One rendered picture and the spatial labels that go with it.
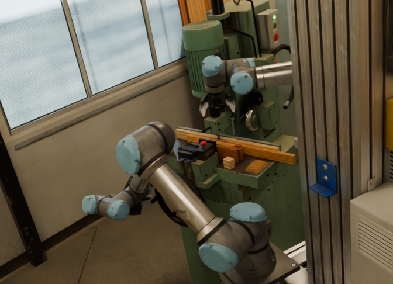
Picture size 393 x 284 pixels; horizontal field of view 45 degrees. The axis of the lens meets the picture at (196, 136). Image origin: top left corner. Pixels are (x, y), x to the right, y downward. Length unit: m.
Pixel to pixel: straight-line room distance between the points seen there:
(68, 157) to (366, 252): 2.43
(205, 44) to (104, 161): 1.72
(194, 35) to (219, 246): 0.94
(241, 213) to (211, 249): 0.17
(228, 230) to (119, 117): 2.15
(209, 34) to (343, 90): 0.95
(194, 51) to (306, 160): 0.83
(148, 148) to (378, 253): 0.74
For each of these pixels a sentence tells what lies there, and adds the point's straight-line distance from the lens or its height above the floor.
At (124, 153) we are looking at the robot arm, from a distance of 1.53.
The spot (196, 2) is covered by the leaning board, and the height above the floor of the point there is 1.34.
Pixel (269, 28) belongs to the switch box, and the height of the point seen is 1.41.
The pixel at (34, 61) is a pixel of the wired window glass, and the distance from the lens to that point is 3.23.
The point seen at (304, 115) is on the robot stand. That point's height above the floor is 1.39.
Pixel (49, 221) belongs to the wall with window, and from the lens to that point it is 3.46.
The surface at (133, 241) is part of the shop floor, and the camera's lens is 3.36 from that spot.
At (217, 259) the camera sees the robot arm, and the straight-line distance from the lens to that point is 1.50.
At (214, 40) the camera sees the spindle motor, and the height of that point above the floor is 1.45.
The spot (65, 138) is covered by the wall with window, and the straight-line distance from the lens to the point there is 3.33.
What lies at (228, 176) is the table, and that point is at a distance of 2.14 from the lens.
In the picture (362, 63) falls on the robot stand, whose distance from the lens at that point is 1.16.
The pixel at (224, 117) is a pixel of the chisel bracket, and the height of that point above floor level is 1.06.
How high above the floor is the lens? 1.95
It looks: 25 degrees down
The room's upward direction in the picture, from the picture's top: 10 degrees counter-clockwise
